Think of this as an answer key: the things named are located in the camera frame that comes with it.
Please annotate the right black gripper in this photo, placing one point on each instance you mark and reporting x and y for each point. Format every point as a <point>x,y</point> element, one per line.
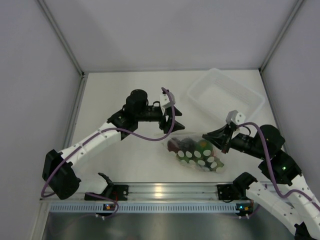
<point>221,137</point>

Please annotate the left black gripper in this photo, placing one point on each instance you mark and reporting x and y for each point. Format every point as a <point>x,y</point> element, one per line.
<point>166,126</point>

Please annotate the clear zip top bag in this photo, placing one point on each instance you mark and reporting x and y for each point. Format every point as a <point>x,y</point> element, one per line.
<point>192,151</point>

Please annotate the green fake lime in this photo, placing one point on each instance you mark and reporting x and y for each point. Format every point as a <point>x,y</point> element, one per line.
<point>203,149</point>

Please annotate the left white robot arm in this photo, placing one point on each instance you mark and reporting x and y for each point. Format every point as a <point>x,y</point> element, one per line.
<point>61,167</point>

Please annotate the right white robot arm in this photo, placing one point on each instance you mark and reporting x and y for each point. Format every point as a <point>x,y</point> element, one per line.
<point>293,203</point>

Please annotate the white plastic basket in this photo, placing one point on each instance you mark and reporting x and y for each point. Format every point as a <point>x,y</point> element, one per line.
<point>217,94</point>

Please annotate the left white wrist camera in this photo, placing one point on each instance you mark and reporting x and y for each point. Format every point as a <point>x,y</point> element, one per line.
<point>167,100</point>

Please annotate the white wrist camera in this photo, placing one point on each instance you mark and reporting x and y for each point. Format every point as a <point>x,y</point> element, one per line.
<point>167,100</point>
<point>235,117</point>

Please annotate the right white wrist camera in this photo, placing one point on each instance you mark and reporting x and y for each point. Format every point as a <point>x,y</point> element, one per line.
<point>235,117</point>

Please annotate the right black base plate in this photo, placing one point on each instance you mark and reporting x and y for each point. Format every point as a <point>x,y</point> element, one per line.
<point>228,193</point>

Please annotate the slotted grey cable duct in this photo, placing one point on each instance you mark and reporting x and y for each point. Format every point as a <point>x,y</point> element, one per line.
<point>132,207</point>

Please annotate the aluminium mounting rail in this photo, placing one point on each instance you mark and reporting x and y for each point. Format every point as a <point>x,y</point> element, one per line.
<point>172,191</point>

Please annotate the right frame post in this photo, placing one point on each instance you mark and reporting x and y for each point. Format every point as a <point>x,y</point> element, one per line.
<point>289,20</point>

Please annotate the frame post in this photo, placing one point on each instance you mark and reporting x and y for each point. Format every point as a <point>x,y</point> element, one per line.
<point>59,34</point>
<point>289,20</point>

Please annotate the left frame post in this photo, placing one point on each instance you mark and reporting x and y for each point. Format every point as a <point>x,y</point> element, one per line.
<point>59,34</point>

